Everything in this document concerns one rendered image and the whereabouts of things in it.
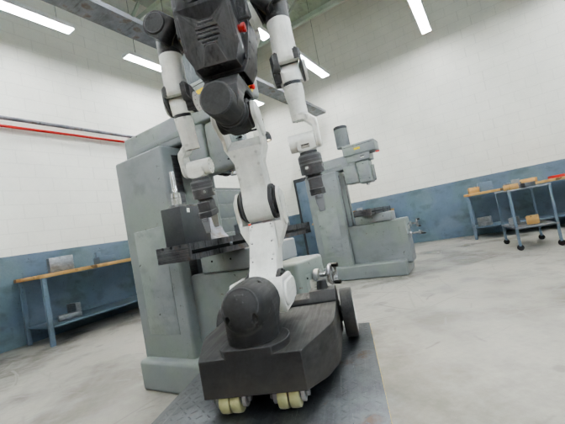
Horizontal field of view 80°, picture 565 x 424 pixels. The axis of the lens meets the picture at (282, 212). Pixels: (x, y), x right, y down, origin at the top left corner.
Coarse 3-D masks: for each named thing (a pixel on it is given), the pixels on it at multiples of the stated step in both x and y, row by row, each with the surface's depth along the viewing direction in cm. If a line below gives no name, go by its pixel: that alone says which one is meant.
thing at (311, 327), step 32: (256, 288) 95; (320, 288) 140; (224, 320) 92; (256, 320) 91; (288, 320) 119; (320, 320) 112; (224, 352) 92; (256, 352) 90; (288, 352) 89; (320, 352) 97; (224, 384) 92; (256, 384) 90; (288, 384) 88
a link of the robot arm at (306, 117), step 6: (294, 114) 121; (300, 114) 120; (306, 114) 120; (294, 120) 121; (300, 120) 124; (306, 120) 120; (312, 120) 120; (312, 126) 120; (318, 126) 120; (318, 132) 120; (318, 138) 121; (318, 144) 122
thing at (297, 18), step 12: (144, 0) 713; (156, 0) 624; (168, 0) 617; (288, 0) 799; (300, 0) 804; (312, 0) 815; (324, 0) 823; (336, 0) 711; (132, 12) 666; (144, 12) 644; (168, 12) 762; (288, 12) 775; (300, 12) 851; (312, 12) 742; (264, 24) 875; (300, 24) 768
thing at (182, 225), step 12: (180, 204) 167; (192, 204) 176; (168, 216) 165; (180, 216) 162; (192, 216) 170; (168, 228) 165; (180, 228) 162; (192, 228) 168; (168, 240) 165; (180, 240) 163; (192, 240) 166; (204, 240) 176
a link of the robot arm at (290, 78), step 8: (288, 64) 122; (296, 64) 120; (280, 72) 121; (288, 72) 119; (296, 72) 119; (280, 80) 121; (288, 80) 119; (296, 80) 119; (288, 88) 119; (296, 88) 119; (288, 96) 120; (296, 96) 119; (304, 96) 122; (288, 104) 122; (296, 104) 120; (304, 104) 121; (296, 112) 120
